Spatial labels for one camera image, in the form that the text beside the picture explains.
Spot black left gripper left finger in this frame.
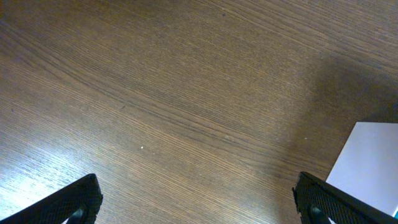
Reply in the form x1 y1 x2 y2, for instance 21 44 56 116
1 174 103 224

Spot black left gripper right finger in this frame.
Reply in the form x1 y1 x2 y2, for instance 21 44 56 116
292 172 397 224

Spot white cardboard box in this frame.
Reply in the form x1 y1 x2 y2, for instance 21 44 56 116
326 122 397 217

